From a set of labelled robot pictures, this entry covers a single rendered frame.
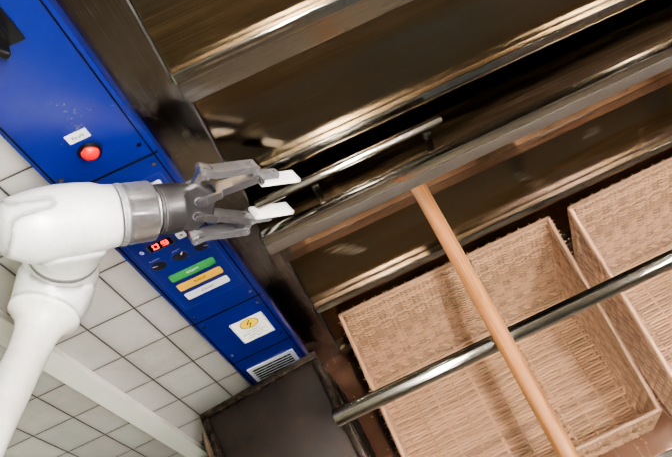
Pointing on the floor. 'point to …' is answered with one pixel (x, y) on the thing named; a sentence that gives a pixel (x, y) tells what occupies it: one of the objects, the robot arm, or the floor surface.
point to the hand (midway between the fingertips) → (276, 194)
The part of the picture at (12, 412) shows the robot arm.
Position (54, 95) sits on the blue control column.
